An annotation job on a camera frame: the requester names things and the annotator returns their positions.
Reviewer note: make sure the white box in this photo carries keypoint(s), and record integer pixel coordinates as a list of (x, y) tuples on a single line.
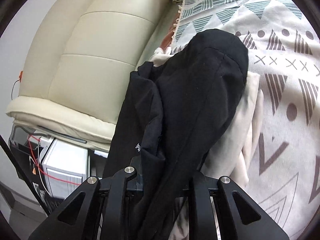
[(64, 167)]

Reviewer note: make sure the black garment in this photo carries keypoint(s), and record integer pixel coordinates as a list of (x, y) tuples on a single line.
[(171, 117)]

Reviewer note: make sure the cream padded headboard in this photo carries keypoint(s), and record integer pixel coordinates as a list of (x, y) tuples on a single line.
[(78, 67)]

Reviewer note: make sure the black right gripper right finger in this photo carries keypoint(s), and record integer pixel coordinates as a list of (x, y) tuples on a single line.
[(220, 204)]

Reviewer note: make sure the cream folded cloth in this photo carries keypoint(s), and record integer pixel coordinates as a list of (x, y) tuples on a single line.
[(232, 154)]

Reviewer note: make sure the white green patterned blanket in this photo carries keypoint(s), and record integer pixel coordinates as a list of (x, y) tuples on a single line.
[(283, 48)]

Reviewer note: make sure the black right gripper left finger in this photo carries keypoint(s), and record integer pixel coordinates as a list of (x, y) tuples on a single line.
[(97, 209)]

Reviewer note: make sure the beige brown duvet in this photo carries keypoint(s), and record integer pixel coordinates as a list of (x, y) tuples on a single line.
[(169, 23)]

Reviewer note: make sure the cluttered bedside shelf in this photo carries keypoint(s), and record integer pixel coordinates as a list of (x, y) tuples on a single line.
[(26, 145)]

